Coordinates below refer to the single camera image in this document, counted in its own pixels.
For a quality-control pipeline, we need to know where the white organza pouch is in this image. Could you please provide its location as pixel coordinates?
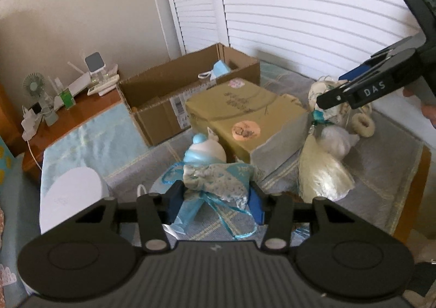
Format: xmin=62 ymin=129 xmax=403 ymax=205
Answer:
xmin=313 ymin=111 xmax=360 ymax=160

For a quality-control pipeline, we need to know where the stack of blue face masks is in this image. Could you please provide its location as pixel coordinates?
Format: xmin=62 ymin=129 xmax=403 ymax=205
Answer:
xmin=136 ymin=185 xmax=186 ymax=244

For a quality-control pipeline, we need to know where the person's right hand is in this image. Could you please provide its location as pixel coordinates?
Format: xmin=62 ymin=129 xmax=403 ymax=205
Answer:
xmin=404 ymin=87 xmax=436 ymax=128

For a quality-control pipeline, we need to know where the teal printed bedding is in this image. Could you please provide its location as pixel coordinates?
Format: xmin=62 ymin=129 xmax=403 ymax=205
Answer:
xmin=0 ymin=136 xmax=43 ymax=298

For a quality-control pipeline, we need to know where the white round device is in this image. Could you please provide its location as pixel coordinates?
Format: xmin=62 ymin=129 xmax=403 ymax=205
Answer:
xmin=39 ymin=167 xmax=114 ymax=235

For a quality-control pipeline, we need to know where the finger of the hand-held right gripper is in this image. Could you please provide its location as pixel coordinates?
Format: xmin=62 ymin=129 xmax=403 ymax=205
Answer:
xmin=317 ymin=49 xmax=418 ymax=110
xmin=339 ymin=36 xmax=423 ymax=82

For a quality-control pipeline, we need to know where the blue face mask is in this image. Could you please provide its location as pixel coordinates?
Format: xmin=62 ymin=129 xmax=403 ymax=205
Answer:
xmin=198 ymin=60 xmax=232 ymax=81

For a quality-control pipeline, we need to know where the light blue cloth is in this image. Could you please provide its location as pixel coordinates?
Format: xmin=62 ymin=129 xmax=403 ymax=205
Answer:
xmin=41 ymin=104 xmax=150 ymax=189

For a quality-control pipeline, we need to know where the white cable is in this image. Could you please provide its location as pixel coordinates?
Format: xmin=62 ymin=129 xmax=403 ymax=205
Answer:
xmin=25 ymin=138 xmax=43 ymax=172

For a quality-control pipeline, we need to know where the white cube camera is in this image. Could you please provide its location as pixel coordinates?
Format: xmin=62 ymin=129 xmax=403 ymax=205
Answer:
xmin=83 ymin=53 xmax=106 ymax=75

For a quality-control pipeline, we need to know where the gold tissue package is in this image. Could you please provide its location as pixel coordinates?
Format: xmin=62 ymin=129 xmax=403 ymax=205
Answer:
xmin=185 ymin=78 xmax=312 ymax=181

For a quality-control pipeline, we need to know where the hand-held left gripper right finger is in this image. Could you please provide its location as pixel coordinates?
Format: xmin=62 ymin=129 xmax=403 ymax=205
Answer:
xmin=250 ymin=181 xmax=368 ymax=251

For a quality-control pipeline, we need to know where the grey plaid blanket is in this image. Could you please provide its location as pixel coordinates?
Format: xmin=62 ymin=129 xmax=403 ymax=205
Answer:
xmin=102 ymin=59 xmax=423 ymax=251

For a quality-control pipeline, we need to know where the brown cardboard box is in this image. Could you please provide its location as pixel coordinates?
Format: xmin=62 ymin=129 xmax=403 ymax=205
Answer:
xmin=117 ymin=42 xmax=261 ymax=147

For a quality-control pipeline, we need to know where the cream fuzzy scrunchie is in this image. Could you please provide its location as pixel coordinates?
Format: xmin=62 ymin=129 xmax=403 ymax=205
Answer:
xmin=352 ymin=113 xmax=375 ymax=138

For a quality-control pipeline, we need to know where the wooden table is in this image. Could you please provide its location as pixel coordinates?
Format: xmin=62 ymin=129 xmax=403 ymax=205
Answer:
xmin=392 ymin=145 xmax=425 ymax=245

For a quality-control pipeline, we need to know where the wooden nightstand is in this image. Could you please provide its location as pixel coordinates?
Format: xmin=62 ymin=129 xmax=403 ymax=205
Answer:
xmin=0 ymin=83 xmax=123 ymax=182

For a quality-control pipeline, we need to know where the white router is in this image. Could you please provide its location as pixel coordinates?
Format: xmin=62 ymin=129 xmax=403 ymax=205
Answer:
xmin=53 ymin=61 xmax=94 ymax=109

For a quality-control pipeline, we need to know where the wide white louvered door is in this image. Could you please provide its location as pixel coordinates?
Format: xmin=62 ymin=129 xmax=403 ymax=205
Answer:
xmin=214 ymin=0 xmax=436 ymax=108

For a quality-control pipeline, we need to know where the teal cup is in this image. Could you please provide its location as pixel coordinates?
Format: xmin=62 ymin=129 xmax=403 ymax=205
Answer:
xmin=44 ymin=104 xmax=60 ymax=126

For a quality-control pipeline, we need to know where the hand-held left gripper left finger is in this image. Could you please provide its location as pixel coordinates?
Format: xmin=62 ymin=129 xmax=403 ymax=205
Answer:
xmin=68 ymin=180 xmax=184 ymax=254

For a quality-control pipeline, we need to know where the white power strip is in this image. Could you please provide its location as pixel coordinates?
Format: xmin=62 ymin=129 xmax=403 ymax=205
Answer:
xmin=21 ymin=109 xmax=46 ymax=140

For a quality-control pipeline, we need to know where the small green desk fan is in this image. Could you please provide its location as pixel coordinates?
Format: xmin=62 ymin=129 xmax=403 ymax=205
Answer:
xmin=22 ymin=72 xmax=46 ymax=108

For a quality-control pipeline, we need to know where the floral drawstring bag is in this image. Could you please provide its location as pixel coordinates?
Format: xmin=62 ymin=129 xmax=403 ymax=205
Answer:
xmin=308 ymin=77 xmax=372 ymax=125

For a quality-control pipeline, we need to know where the narrow white louvered door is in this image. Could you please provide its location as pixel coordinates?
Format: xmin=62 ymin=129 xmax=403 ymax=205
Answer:
xmin=160 ymin=0 xmax=229 ymax=57

